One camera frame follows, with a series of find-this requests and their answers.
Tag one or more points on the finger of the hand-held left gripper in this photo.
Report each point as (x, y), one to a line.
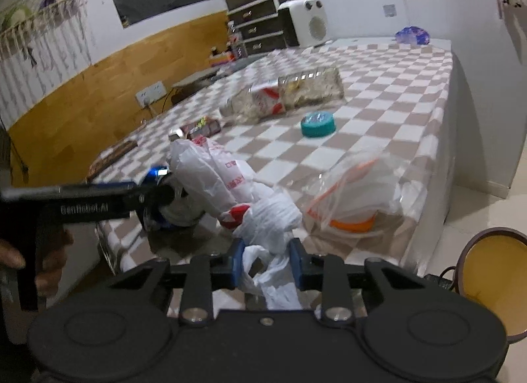
(158, 194)

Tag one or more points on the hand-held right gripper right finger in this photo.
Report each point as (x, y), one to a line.
(295, 265)

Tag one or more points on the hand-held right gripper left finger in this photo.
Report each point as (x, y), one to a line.
(236, 267)

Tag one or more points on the blue and white can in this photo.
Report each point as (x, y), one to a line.
(177, 210)

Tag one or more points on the white plastic bag red print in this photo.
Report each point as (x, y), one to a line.
(263, 218)

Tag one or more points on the red shiny packet box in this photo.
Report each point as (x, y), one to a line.
(201, 127)

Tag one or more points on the clear plastic bottle red label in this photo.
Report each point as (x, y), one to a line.
(313, 88)

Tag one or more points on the person's left hand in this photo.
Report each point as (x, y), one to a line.
(53, 259)

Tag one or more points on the brown flat box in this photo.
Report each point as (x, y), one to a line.
(113, 156)

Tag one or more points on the clear bag with orange container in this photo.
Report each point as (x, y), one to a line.
(358, 197)

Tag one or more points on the grey cardboard sheet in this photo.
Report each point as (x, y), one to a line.
(195, 77)

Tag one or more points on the teal round lid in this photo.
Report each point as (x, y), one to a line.
(318, 124)

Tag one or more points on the colourful small box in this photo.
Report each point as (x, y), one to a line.
(224, 55)

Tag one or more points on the checkered tablecloth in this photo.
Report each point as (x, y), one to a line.
(370, 90)

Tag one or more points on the dark plastic drawer unit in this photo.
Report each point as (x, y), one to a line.
(257, 28)

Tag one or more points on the round stool yellow seat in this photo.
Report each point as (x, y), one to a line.
(494, 280)

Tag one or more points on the white fan heater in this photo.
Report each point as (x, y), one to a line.
(306, 20)

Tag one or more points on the purple crumpled bag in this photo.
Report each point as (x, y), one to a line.
(411, 35)

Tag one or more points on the white wall socket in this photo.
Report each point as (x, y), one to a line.
(151, 93)

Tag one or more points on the macrame wall hanging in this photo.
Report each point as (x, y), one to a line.
(41, 37)

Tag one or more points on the white wall plate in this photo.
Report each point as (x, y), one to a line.
(389, 10)

